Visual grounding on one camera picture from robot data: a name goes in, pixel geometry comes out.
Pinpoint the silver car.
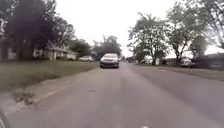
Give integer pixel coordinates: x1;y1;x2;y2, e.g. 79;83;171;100
99;52;120;69

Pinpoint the leafy green tree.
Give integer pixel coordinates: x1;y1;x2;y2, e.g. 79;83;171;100
127;12;169;66

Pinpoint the dark fence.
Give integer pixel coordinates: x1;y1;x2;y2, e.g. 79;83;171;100
191;52;224;70

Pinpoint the grey asphalt road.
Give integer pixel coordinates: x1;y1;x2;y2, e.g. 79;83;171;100
4;61;224;128

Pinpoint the low house with pale roof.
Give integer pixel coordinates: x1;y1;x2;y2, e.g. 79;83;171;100
33;45;79;61

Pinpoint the white car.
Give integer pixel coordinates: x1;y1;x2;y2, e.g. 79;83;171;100
78;55;95;63

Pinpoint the grass lawn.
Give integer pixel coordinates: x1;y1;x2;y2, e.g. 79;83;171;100
0;59;100;93

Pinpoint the pale vehicle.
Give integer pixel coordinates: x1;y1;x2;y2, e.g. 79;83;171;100
179;57;196;68

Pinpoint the grass verge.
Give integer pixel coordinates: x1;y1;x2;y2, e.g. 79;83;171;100
156;65;224;82

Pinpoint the dark round tree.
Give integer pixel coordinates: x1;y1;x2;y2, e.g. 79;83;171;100
91;34;123;61

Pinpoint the cracked pale concrete pavement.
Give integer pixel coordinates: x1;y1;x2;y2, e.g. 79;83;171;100
0;78;73;118

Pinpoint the small dark tree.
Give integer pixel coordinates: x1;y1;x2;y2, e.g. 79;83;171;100
68;38;92;58

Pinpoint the slim green tree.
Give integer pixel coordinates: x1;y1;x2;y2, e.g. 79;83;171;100
166;1;208;66

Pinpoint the large dark tree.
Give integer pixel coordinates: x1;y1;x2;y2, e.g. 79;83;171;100
0;0;76;61

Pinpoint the tall spreading tree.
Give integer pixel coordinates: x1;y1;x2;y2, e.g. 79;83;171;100
196;0;224;51

